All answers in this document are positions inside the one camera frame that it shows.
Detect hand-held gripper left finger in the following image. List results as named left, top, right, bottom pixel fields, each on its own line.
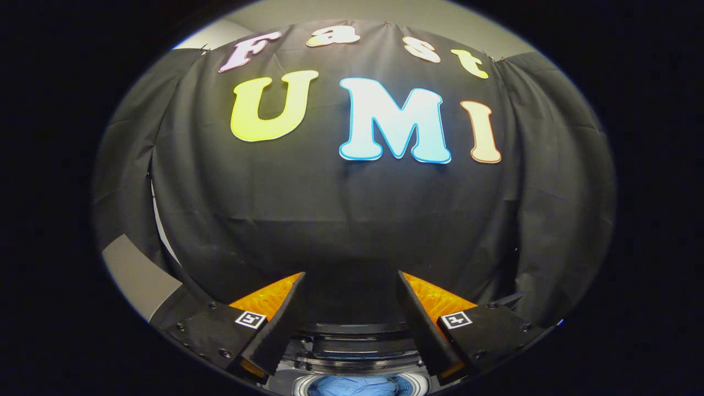
left=151, top=272, right=307, bottom=386

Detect beige cabinet with dark top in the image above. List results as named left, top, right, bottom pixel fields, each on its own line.
left=102, top=234, right=210, bottom=331

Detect black backdrop cloth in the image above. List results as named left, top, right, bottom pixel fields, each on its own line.
left=92, top=19, right=617, bottom=331

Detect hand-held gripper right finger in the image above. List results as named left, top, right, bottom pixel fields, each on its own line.
left=397, top=271, right=551, bottom=386

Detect light blue shirt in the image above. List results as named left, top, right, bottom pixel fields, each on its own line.
left=308, top=375, right=408, bottom=396

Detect grey washing machine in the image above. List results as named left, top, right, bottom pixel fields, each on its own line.
left=264, top=322, right=441, bottom=396

